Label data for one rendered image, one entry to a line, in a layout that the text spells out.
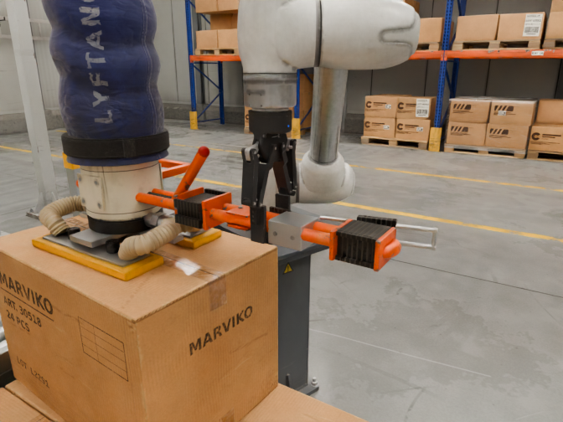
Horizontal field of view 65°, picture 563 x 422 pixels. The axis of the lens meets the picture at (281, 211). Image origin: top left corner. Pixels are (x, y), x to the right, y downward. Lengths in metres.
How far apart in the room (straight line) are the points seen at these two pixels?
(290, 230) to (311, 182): 0.84
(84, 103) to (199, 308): 0.46
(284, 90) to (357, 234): 0.26
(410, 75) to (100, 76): 8.69
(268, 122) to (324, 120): 0.72
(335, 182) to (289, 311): 0.55
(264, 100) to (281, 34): 0.10
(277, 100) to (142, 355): 0.49
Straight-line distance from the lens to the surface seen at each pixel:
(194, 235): 1.07
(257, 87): 0.73
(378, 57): 0.75
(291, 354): 1.92
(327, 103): 1.41
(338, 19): 0.73
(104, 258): 0.99
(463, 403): 2.17
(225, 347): 1.00
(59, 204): 1.21
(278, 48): 0.72
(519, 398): 2.29
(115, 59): 0.95
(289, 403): 1.21
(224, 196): 0.89
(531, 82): 9.08
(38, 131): 4.62
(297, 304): 1.82
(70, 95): 0.99
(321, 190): 1.61
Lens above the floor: 1.35
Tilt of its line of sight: 18 degrees down
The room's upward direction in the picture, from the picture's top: straight up
